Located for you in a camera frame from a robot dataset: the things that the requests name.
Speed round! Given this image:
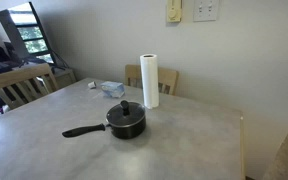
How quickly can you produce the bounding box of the slatted wooden chair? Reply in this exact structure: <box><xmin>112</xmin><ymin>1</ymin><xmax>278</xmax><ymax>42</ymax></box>
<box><xmin>0</xmin><ymin>63</ymin><xmax>60</xmax><ymax>110</ymax></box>

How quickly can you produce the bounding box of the beige wall thermostat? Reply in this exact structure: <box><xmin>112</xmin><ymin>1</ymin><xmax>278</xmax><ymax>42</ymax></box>
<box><xmin>165</xmin><ymin>0</ymin><xmax>183</xmax><ymax>24</ymax></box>

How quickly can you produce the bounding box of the light wooden cabinet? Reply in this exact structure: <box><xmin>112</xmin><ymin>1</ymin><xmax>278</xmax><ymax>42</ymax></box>
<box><xmin>52</xmin><ymin>68</ymin><xmax>78</xmax><ymax>89</ymax></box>

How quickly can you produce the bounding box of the glass lid with black knob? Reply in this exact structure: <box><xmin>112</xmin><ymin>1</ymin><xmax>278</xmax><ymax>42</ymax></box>
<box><xmin>105</xmin><ymin>99</ymin><xmax>147</xmax><ymax>128</ymax></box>

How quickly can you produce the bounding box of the wooden chair with cutout back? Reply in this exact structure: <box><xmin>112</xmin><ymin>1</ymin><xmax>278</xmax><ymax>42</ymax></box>
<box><xmin>124</xmin><ymin>64</ymin><xmax>180</xmax><ymax>97</ymax></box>

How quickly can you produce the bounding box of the black pot with long handle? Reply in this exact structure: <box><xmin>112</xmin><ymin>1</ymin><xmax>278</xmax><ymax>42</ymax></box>
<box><xmin>61</xmin><ymin>109</ymin><xmax>148</xmax><ymax>140</ymax></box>

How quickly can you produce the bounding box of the white light switch plate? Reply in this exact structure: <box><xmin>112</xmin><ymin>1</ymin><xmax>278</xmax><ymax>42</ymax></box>
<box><xmin>192</xmin><ymin>0</ymin><xmax>220</xmax><ymax>23</ymax></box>

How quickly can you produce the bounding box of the white paper towel roll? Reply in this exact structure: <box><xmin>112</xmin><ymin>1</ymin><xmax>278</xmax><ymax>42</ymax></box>
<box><xmin>139</xmin><ymin>53</ymin><xmax>161</xmax><ymax>110</ymax></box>

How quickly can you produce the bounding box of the grey leaning board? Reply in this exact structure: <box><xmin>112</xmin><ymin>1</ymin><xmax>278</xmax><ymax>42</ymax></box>
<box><xmin>0</xmin><ymin>9</ymin><xmax>31</xmax><ymax>62</ymax></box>

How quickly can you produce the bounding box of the black framed window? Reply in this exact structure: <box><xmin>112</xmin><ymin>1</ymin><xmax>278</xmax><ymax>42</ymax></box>
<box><xmin>7</xmin><ymin>1</ymin><xmax>57</xmax><ymax>64</ymax></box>

